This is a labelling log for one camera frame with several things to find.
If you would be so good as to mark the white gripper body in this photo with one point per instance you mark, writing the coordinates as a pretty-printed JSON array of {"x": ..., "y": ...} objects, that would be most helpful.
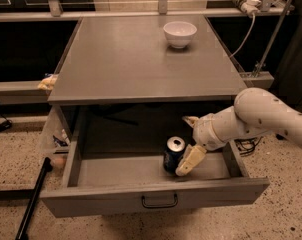
[{"x": 204, "y": 131}]

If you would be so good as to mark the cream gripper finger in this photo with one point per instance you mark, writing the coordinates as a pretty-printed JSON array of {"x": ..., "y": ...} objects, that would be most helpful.
[
  {"x": 192, "y": 156},
  {"x": 190, "y": 120}
]

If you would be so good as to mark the blue pepsi can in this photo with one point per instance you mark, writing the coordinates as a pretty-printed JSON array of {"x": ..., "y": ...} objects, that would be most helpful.
[{"x": 175, "y": 148}]

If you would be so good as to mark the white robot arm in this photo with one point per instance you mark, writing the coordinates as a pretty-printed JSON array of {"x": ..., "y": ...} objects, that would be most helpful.
[{"x": 256, "y": 112}]

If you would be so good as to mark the grey cabinet counter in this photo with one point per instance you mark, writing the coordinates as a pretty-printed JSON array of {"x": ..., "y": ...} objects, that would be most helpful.
[{"x": 122, "y": 60}]

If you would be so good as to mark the open grey top drawer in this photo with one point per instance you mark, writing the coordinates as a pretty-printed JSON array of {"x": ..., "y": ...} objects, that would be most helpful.
[{"x": 96, "y": 182}]

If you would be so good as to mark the metal diagonal rod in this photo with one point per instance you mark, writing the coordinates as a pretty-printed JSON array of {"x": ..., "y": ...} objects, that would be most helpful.
[{"x": 266, "y": 5}]

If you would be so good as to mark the white ceramic bowl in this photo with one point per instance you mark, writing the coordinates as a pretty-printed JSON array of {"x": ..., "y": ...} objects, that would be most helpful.
[{"x": 179, "y": 34}]

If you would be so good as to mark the white power strip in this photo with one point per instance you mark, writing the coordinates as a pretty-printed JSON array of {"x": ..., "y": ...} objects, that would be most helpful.
[{"x": 248, "y": 7}]

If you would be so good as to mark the clear plastic bag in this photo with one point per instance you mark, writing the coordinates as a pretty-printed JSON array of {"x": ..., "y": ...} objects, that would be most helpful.
[{"x": 55, "y": 138}]

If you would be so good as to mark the black pole on floor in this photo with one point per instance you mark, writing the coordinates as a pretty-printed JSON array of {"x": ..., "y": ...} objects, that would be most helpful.
[{"x": 22, "y": 231}]

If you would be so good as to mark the yellow crumpled bag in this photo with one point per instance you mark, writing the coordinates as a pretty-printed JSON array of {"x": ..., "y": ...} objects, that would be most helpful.
[{"x": 48, "y": 82}]

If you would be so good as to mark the black drawer handle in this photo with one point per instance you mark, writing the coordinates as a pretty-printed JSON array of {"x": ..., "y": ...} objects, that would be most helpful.
[{"x": 159, "y": 202}]

